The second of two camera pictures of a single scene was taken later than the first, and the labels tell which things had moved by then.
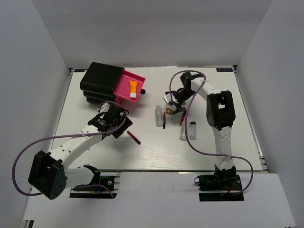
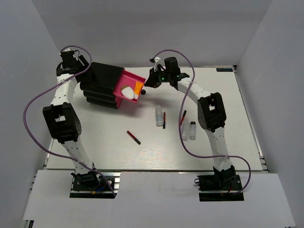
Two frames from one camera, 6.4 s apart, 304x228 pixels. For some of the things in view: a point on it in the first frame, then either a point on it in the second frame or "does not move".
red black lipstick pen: x=133 y=137 does not move
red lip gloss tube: x=182 y=119 does not move
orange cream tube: x=133 y=89 -> x=137 y=89
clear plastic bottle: x=159 y=116 does not move
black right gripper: x=180 y=109 -> x=151 y=81
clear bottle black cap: x=193 y=130 does not move
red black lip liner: x=164 y=120 does not move
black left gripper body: x=119 y=122 -> x=79 y=65
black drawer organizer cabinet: x=99 y=82 does not move
